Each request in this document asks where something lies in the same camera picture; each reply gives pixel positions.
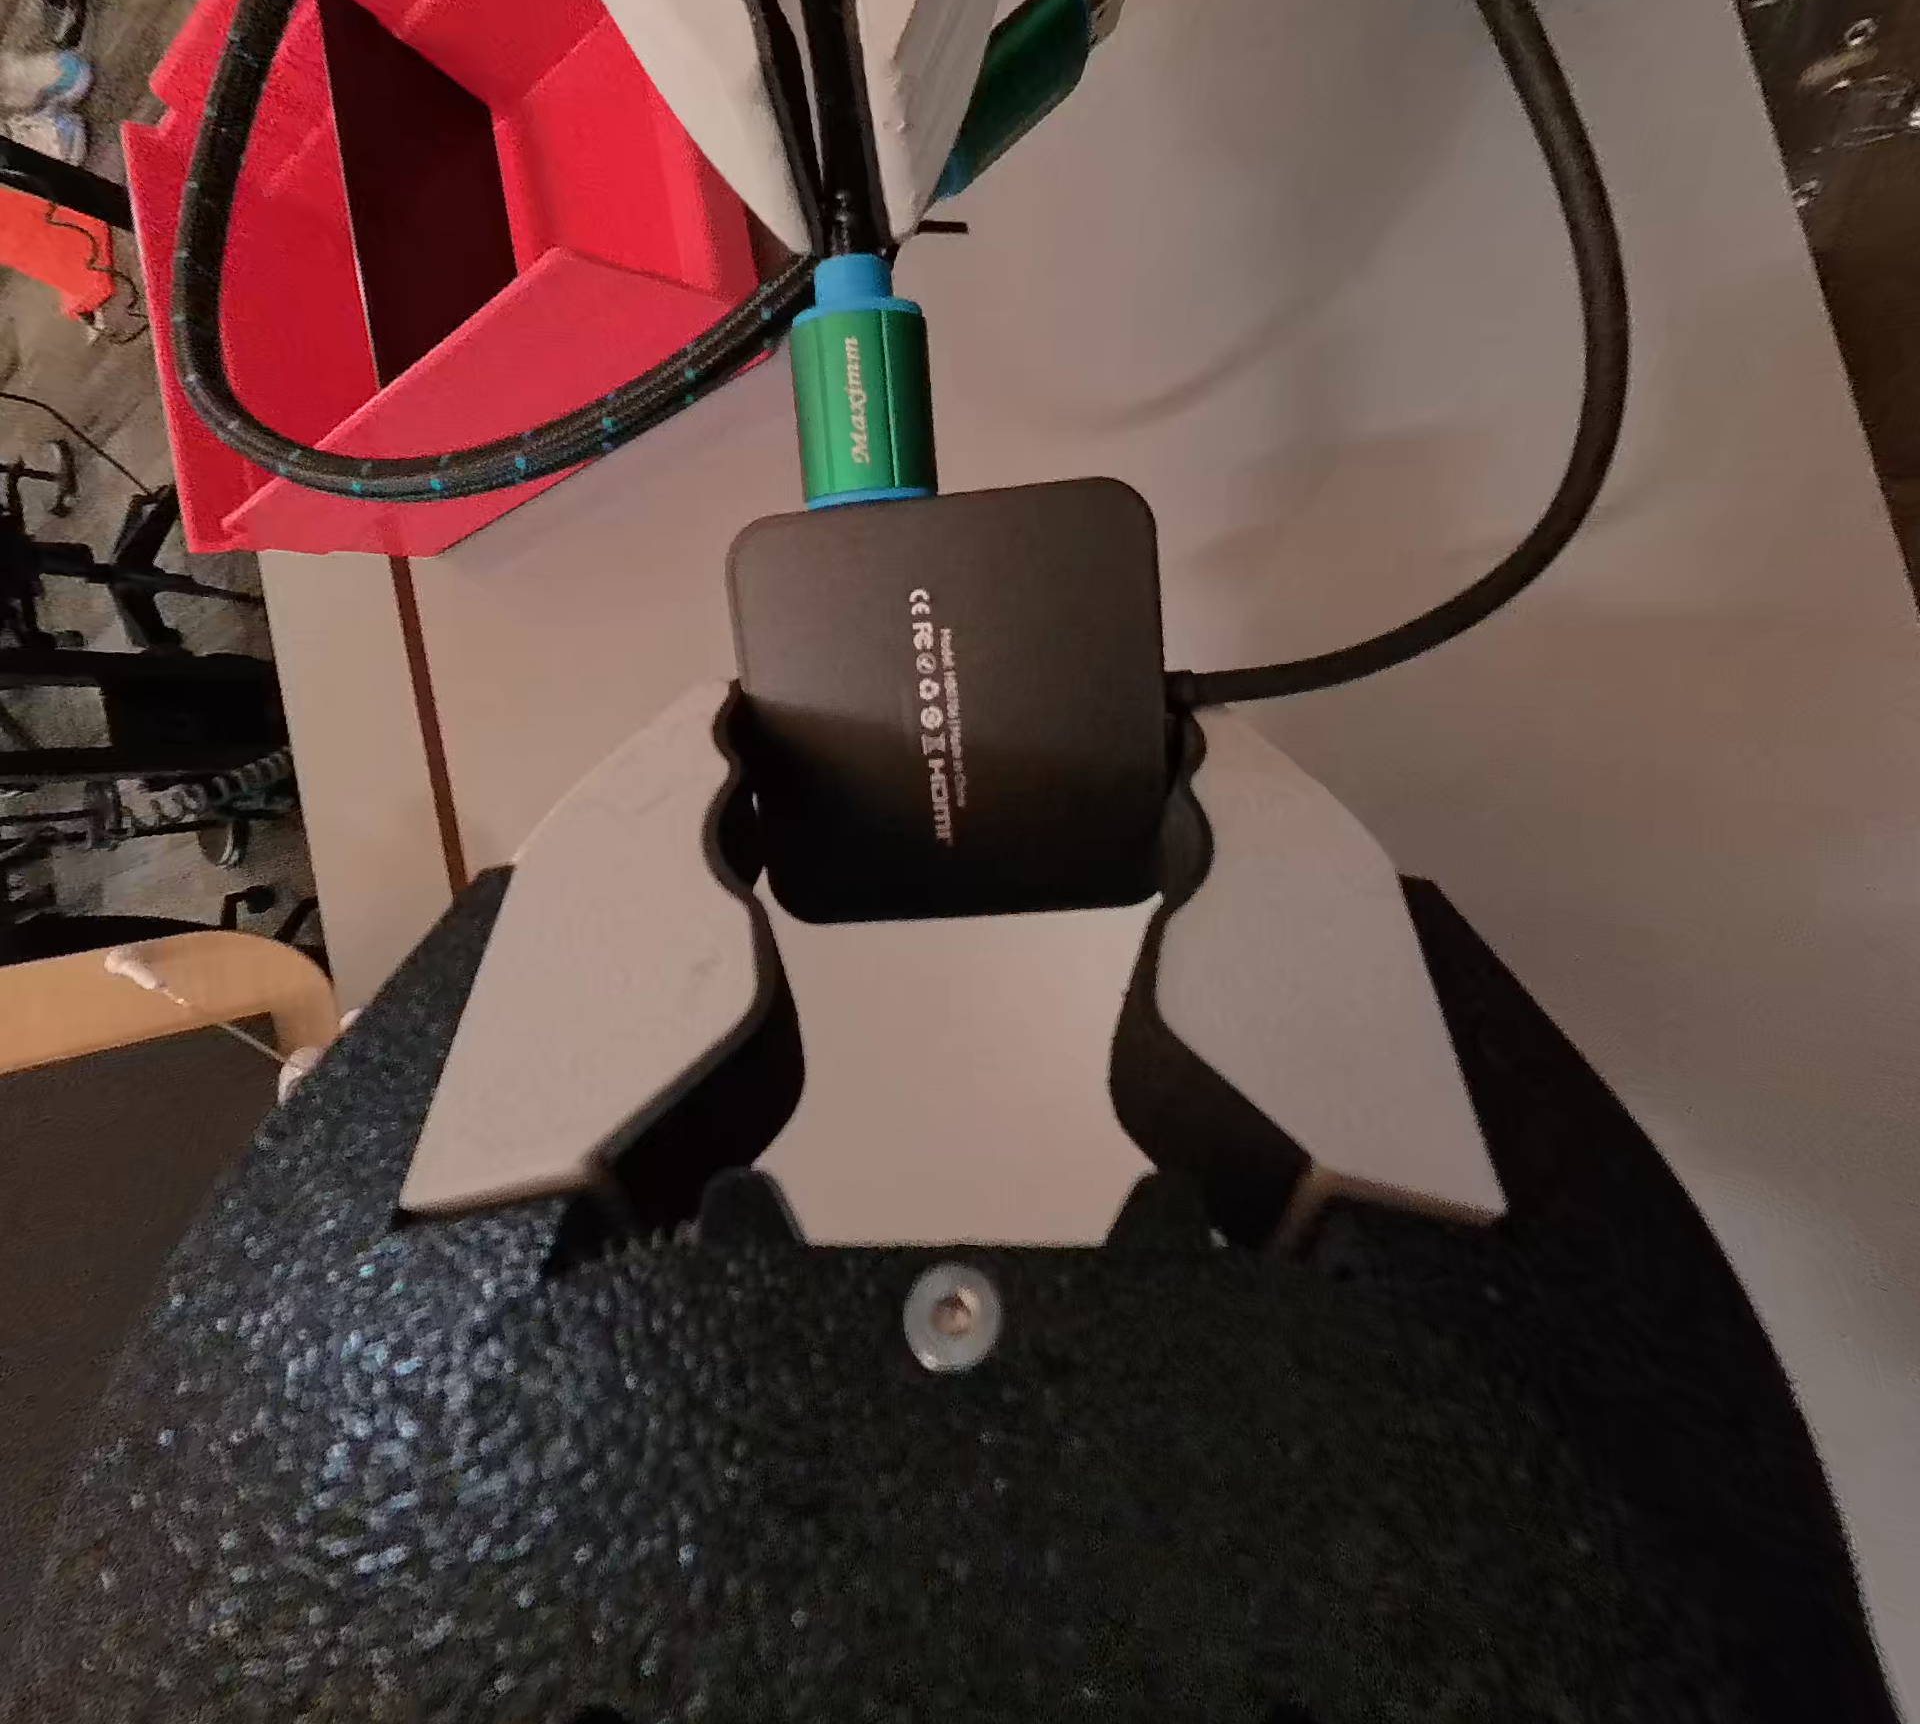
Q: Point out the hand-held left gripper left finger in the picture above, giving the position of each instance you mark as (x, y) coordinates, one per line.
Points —
(602, 1003)

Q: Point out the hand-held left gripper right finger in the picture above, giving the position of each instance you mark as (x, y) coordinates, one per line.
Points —
(1304, 1003)

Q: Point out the square black adapter box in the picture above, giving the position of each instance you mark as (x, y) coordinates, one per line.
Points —
(841, 704)

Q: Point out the grey desk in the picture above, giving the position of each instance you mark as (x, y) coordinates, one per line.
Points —
(1352, 255)

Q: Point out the black chair base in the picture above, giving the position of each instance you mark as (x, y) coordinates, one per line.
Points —
(90, 689)

